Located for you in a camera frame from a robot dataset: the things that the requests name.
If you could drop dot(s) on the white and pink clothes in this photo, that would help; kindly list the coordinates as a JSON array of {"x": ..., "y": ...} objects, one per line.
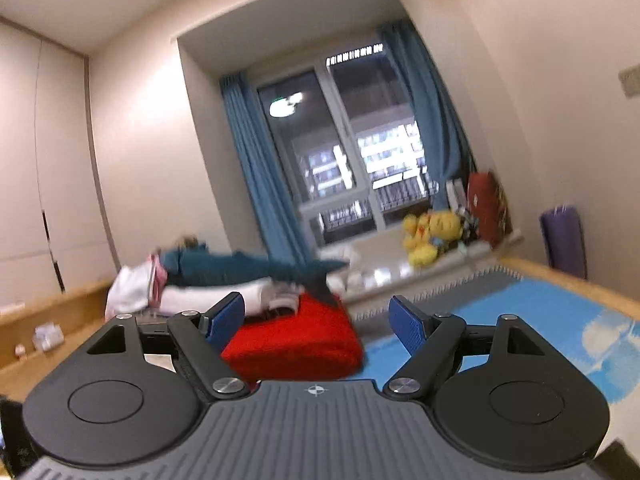
[{"x": 132, "y": 290}]

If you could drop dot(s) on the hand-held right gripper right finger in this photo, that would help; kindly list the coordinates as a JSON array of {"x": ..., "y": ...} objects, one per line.
[{"x": 405, "y": 326}]

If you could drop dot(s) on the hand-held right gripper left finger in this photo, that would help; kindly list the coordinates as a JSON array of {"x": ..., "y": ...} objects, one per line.
[{"x": 227, "y": 319}]

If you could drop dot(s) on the beige wardrobe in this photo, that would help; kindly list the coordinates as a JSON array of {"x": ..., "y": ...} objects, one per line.
[{"x": 45, "y": 170}]

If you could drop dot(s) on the crumpled plastic wrapper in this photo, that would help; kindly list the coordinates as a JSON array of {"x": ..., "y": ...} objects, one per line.
[{"x": 48, "y": 337}]

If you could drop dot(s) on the red knitted cloth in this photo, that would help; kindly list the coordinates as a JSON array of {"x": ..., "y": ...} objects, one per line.
[{"x": 300, "y": 340}]

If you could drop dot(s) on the blue cloud print mat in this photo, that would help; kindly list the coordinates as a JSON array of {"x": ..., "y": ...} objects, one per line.
[{"x": 540, "y": 310}]

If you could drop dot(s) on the white window ledge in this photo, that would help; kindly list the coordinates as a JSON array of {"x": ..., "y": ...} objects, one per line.
[{"x": 385, "y": 257}]

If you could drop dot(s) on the yellow plush toy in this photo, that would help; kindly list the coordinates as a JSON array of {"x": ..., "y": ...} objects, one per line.
[{"x": 430, "y": 237}]

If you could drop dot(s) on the window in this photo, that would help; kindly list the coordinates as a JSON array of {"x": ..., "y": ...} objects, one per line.
[{"x": 350, "y": 160}]

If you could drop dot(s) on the teal clothes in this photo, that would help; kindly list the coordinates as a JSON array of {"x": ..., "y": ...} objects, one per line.
[{"x": 220, "y": 265}]

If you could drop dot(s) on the blue curtain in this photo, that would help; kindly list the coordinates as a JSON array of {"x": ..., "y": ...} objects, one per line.
[
  {"x": 435, "y": 120},
  {"x": 260, "y": 185}
]

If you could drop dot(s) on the dark red cushion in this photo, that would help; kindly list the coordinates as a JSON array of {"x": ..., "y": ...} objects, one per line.
[{"x": 485, "y": 205}]

